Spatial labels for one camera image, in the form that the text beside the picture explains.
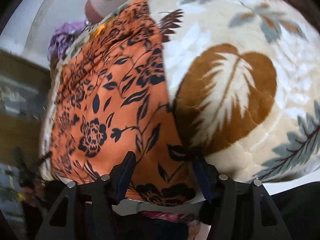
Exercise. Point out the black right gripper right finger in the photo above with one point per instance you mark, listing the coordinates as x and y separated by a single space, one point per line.
237 210

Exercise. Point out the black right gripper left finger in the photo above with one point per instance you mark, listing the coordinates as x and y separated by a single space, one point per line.
86 211

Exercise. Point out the orange black floral garment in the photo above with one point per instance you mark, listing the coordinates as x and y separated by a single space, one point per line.
111 99

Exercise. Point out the person's left hand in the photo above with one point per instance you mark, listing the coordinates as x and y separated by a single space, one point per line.
33 192

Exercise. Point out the wooden glass-panel door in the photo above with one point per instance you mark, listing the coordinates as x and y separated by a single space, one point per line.
24 89

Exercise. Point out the purple crumpled cloth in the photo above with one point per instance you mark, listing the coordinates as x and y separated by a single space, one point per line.
63 36

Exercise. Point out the cream leaf-pattern fleece blanket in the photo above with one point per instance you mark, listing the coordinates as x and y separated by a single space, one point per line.
242 78

